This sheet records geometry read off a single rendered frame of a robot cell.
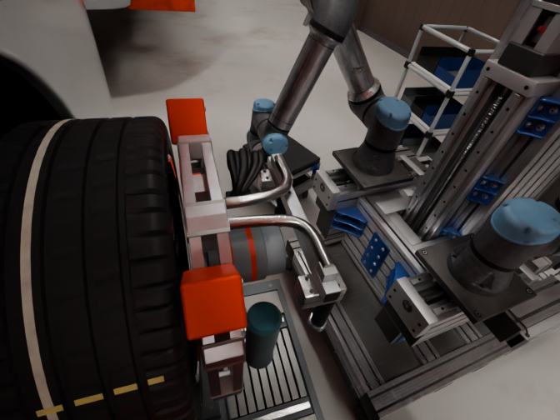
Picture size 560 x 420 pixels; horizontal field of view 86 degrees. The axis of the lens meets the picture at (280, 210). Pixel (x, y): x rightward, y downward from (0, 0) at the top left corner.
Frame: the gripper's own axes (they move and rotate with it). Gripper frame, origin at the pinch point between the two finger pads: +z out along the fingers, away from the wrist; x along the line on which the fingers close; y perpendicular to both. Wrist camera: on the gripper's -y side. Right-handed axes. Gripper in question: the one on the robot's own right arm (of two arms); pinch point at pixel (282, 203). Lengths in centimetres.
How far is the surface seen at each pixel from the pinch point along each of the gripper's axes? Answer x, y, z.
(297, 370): 8, -77, 26
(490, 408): 88, -83, 61
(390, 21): 313, -50, -417
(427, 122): 140, -35, -93
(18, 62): -50, 40, -2
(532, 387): 115, -83, 60
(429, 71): 140, -6, -112
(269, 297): 5, -75, -9
